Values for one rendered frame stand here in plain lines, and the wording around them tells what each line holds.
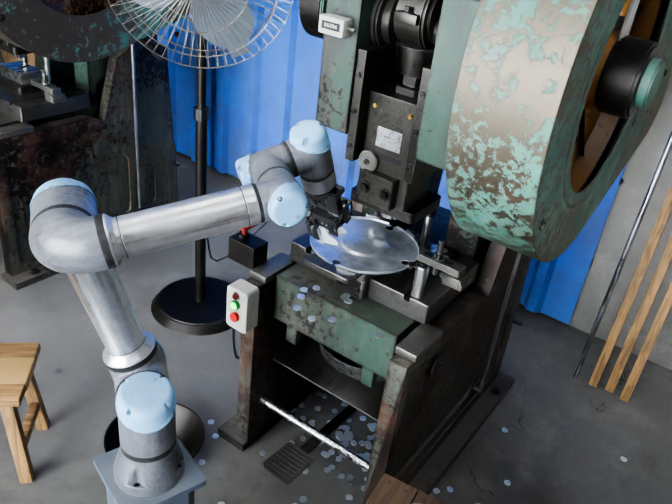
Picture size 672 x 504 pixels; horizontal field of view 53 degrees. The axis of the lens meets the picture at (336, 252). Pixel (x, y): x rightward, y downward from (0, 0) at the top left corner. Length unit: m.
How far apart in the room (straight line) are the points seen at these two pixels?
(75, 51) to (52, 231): 1.45
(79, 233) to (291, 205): 0.36
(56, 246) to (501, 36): 0.81
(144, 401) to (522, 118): 0.90
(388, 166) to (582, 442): 1.31
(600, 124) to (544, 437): 1.18
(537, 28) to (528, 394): 1.76
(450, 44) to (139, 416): 1.00
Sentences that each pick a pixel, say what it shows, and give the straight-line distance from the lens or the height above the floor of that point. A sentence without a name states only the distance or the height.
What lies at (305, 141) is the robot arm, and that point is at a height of 1.17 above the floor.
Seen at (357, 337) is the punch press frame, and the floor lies 0.58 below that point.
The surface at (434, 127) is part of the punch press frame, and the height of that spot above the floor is 1.15.
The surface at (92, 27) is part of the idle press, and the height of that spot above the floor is 1.04.
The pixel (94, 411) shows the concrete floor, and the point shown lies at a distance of 2.40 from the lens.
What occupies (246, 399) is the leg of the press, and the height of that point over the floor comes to 0.20.
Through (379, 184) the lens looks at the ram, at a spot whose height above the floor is 0.96.
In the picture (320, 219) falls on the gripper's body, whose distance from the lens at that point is 1.46.
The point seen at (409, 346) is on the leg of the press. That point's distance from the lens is 1.67.
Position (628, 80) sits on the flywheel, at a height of 1.34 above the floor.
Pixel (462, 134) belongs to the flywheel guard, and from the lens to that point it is 1.21.
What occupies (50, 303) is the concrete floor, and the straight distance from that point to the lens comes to 2.90.
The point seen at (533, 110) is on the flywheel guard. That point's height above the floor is 1.34.
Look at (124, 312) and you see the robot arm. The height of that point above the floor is 0.80.
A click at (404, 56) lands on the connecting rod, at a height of 1.26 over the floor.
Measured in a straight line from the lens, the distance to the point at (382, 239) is 1.79.
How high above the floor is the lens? 1.66
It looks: 31 degrees down
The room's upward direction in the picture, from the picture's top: 7 degrees clockwise
